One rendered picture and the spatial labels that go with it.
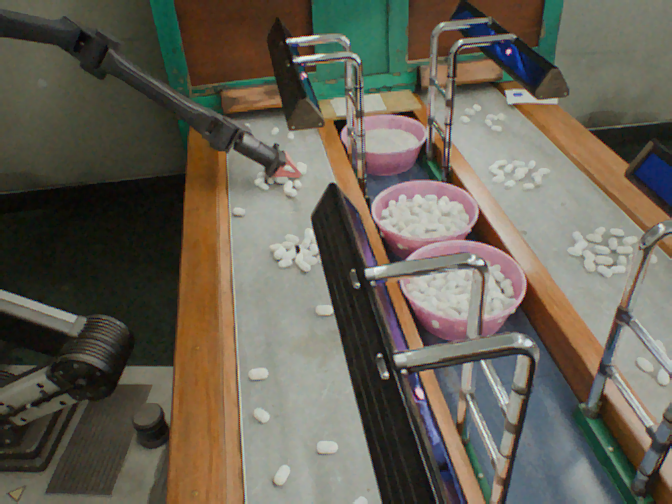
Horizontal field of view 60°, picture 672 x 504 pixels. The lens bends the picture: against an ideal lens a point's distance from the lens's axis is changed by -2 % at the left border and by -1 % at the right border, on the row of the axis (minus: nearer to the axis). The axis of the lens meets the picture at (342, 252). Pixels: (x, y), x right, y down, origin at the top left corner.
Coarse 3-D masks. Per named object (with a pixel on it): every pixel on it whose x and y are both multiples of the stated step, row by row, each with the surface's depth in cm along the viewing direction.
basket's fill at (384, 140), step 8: (368, 136) 189; (376, 136) 188; (384, 136) 190; (392, 136) 189; (400, 136) 188; (408, 136) 188; (368, 144) 185; (376, 144) 184; (384, 144) 185; (392, 144) 184; (400, 144) 184; (408, 144) 185; (416, 144) 184
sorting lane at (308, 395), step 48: (288, 144) 187; (240, 192) 165; (240, 240) 146; (240, 288) 132; (288, 288) 131; (240, 336) 120; (288, 336) 119; (336, 336) 118; (240, 384) 110; (288, 384) 109; (336, 384) 108; (288, 432) 101; (336, 432) 100; (288, 480) 93; (336, 480) 93
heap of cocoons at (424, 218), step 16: (400, 208) 154; (416, 208) 153; (432, 208) 153; (448, 208) 152; (384, 224) 149; (400, 224) 148; (416, 224) 147; (432, 224) 147; (448, 224) 146; (464, 224) 147
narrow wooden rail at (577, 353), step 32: (416, 96) 205; (480, 192) 154; (480, 224) 149; (512, 224) 141; (512, 256) 132; (544, 288) 123; (544, 320) 120; (576, 320) 115; (576, 352) 109; (576, 384) 110; (608, 384) 102; (608, 416) 100; (640, 448) 92
